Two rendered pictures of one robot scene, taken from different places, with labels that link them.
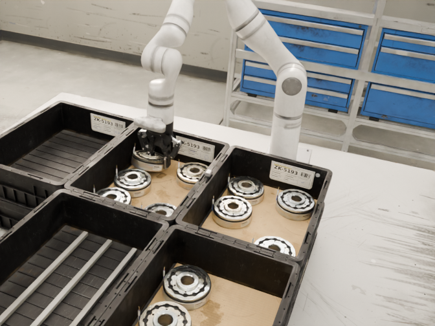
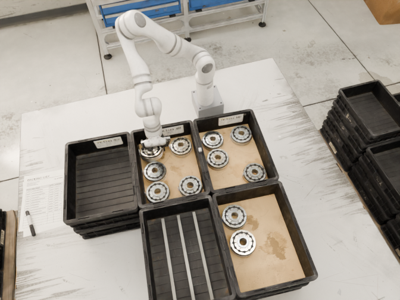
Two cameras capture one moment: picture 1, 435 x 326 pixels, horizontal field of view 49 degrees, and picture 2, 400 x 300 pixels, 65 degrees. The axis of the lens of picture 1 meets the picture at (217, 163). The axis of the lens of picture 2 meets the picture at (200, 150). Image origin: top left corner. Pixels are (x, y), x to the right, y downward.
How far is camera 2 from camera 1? 0.72 m
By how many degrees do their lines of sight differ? 32
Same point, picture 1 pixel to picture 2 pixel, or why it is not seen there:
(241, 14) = (168, 44)
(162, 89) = (156, 122)
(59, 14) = not seen: outside the picture
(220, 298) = (249, 211)
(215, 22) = not seen: outside the picture
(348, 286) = (278, 158)
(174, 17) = (141, 77)
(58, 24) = not seen: outside the picture
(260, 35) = (183, 50)
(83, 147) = (101, 162)
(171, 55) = (157, 105)
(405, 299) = (303, 150)
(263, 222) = (234, 155)
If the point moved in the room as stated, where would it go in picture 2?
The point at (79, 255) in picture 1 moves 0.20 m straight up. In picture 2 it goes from (171, 233) to (165, 215)
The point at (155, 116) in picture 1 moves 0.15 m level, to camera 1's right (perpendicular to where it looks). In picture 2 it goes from (155, 136) to (186, 121)
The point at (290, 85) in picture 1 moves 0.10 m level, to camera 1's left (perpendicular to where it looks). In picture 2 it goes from (207, 68) to (188, 76)
